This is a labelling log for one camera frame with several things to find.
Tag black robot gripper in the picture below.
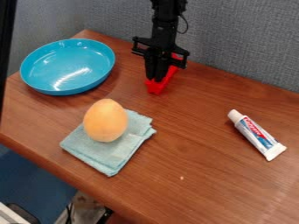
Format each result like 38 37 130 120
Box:
132 18 190 82

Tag red rectangular block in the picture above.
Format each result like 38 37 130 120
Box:
145 52 185 95

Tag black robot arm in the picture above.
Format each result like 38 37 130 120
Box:
132 0 190 82

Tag blue plate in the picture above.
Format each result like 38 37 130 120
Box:
20 38 116 96

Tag orange egg-shaped object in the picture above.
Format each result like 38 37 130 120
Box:
83 99 128 143

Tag light blue folded cloth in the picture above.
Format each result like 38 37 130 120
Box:
60 109 157 177

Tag white toothpaste tube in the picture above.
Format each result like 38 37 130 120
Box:
229 109 287 161

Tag black cable under table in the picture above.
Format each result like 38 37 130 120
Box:
63 202 75 224

